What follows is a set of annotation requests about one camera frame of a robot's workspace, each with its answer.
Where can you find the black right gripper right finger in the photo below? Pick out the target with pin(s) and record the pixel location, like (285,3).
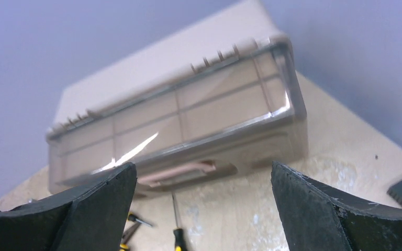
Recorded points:
(316,216)

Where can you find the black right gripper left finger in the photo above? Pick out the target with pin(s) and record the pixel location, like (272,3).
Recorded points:
(87,217)

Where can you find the beige translucent tool box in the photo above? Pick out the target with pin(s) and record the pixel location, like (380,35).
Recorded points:
(215,100)

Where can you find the yellow black short screwdriver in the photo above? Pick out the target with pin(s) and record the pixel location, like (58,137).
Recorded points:
(134,218)

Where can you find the yellow black screwdriver near box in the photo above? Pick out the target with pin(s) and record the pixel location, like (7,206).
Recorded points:
(180,242)

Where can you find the yellow handled pliers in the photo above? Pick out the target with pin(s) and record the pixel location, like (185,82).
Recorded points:
(127,235)

